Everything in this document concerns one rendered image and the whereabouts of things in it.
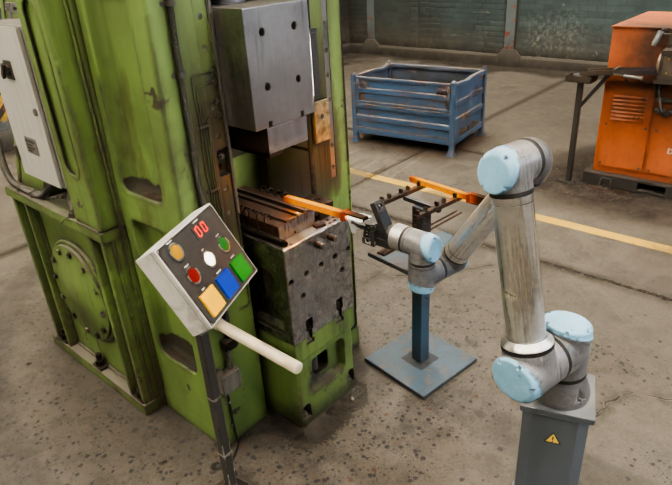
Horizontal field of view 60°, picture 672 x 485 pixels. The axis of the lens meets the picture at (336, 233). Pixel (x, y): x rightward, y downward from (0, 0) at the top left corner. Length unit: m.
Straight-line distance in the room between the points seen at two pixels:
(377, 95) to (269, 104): 4.07
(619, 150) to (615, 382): 2.56
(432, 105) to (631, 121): 1.77
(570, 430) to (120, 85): 1.91
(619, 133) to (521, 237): 3.66
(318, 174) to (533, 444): 1.34
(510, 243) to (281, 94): 0.97
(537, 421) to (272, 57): 1.47
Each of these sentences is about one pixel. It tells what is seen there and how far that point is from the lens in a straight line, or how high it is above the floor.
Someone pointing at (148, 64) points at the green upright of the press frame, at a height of 1.62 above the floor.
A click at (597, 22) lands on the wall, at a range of 9.45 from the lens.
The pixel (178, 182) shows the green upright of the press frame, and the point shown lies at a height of 1.23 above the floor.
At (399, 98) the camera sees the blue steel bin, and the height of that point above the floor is 0.51.
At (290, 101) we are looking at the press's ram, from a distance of 2.16.
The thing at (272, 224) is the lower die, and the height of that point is 0.98.
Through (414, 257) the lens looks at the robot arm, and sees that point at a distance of 1.94.
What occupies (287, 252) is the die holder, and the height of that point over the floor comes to 0.90.
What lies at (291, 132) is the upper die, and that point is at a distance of 2.18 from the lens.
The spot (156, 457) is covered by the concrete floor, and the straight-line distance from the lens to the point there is 2.81.
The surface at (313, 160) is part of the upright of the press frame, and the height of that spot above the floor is 1.11.
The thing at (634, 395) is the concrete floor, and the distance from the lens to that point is 3.11.
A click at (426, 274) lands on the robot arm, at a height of 0.94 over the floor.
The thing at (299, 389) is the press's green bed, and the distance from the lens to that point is 2.61.
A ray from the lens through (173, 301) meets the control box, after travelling 1.76.
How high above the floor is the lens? 1.94
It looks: 26 degrees down
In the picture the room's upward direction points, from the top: 4 degrees counter-clockwise
